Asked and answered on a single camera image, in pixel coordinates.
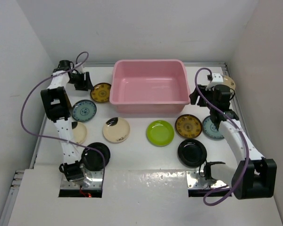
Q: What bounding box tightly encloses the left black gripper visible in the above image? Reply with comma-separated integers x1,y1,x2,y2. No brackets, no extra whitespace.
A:
68,71,94,90

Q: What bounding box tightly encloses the yellow patterned plate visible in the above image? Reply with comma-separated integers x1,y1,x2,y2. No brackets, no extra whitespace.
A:
175,114,203,139
90,82,111,103

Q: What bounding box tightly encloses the blue patterned plate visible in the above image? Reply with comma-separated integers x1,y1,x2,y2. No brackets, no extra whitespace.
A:
202,116,224,140
71,99,97,122

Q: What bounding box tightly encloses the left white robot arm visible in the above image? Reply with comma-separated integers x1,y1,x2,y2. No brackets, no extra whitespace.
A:
41,60,94,182

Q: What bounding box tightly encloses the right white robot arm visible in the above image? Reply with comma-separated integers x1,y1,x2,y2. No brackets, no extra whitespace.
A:
190,85,277,200

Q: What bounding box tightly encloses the pink plastic bin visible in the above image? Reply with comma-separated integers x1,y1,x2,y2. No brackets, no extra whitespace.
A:
109,59,190,114

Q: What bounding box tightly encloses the cream floral plate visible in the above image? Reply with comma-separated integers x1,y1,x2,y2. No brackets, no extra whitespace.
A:
223,75,236,91

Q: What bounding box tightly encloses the cream plate far left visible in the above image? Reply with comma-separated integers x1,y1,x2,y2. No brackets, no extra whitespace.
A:
72,121,87,145

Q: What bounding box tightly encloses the cream plate with black brushstroke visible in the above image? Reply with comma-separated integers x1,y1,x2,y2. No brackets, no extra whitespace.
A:
102,117,130,143

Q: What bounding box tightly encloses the black plate right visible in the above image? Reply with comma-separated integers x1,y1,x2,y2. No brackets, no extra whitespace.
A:
177,139,207,168

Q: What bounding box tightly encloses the green plate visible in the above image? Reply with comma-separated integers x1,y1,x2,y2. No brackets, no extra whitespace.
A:
146,120,175,146

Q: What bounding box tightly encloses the black plate left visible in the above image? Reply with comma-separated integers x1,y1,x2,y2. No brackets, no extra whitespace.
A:
81,142,110,171

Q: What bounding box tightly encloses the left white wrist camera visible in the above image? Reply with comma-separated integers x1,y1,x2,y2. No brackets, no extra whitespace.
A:
73,62,83,73

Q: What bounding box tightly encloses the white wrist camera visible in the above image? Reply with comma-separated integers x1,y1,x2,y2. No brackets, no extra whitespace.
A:
73,62,83,73
206,73,223,90

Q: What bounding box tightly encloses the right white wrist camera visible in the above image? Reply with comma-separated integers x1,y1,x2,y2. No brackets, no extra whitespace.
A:
206,73,223,90

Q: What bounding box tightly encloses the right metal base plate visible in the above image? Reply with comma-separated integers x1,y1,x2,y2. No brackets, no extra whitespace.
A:
186,170,229,190

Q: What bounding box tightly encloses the metal base plate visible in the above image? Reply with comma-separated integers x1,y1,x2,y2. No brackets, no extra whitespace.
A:
60,170,103,190
186,170,229,190

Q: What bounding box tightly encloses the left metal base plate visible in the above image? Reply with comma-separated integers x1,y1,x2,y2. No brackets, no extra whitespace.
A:
60,170,103,190

